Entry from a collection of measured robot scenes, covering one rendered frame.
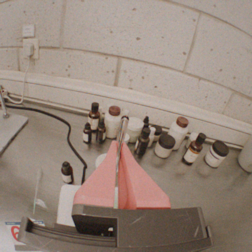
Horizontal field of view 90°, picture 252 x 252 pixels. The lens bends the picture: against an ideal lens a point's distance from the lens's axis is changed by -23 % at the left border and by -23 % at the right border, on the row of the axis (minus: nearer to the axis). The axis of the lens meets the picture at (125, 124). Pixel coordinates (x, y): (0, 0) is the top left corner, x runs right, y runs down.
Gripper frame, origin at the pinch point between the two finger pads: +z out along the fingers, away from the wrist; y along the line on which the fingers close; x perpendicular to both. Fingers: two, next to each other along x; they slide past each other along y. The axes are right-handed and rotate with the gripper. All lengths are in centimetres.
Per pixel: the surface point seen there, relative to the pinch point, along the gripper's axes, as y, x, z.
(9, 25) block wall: 49, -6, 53
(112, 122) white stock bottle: -0.7, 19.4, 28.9
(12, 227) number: 18.8, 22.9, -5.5
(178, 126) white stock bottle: -21.2, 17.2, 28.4
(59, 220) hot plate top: 7.5, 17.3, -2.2
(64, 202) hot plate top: 7.3, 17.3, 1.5
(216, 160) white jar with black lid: -36.0, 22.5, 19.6
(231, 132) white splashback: -49, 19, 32
